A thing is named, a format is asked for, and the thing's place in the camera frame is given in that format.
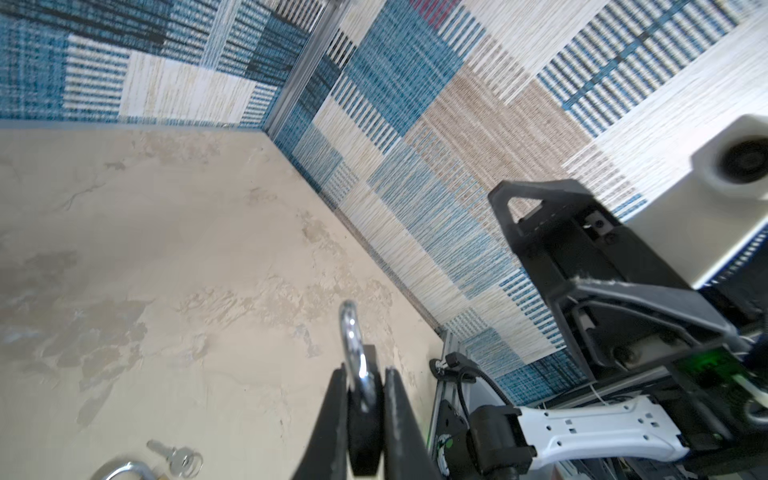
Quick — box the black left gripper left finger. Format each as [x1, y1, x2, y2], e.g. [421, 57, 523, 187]
[293, 367, 348, 480]

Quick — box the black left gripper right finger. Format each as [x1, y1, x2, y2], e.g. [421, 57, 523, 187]
[384, 367, 442, 480]

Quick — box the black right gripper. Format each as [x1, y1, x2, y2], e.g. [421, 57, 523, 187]
[488, 179, 746, 382]

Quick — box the small black padlock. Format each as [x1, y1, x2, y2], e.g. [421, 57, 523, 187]
[339, 300, 384, 476]

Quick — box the brass padlock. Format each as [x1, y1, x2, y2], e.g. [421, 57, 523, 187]
[91, 459, 158, 480]

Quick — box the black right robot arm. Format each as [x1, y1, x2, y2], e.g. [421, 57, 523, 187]
[430, 180, 767, 479]

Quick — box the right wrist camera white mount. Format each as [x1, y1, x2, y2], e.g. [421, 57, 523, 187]
[625, 115, 767, 289]

